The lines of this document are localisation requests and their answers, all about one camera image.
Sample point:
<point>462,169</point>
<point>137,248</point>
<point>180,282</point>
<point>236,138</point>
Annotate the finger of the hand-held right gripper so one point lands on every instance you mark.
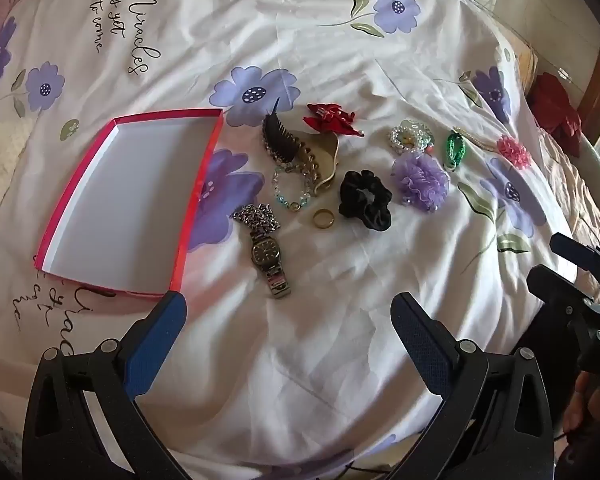
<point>580,255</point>
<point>555,285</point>

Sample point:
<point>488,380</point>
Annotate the black scrunchie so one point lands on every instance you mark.
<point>375,217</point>

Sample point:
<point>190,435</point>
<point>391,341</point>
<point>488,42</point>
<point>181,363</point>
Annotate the black hair comb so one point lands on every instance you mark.
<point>275,135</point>

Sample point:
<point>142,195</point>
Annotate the beige hair claw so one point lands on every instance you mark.
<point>325,155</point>

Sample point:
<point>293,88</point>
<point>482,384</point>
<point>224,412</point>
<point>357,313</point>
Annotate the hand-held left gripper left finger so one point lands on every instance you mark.
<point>157,332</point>

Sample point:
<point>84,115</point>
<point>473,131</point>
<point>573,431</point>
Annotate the white floral bedsheet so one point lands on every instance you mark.
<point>330,35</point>

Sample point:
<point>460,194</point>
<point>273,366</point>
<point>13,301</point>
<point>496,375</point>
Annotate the red cloth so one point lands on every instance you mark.
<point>555,105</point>

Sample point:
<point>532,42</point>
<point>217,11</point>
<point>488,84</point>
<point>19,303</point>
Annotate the person's right hand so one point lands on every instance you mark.
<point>577,405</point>

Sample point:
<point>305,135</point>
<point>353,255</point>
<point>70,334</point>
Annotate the silver wristwatch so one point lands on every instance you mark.
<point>265,252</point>

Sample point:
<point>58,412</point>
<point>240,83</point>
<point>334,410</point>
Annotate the red shallow cardboard box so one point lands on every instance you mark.
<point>125,200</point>

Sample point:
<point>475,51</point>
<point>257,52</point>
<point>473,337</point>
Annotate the peach crinkled blanket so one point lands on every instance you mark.
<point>575,200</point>

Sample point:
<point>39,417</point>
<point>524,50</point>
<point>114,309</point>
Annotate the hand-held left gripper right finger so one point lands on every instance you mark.
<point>420,340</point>

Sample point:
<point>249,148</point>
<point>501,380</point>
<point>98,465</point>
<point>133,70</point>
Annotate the red bow hair clip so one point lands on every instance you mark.
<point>330,117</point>

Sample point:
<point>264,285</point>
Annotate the white fluffy blanket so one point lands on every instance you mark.
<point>0,160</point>

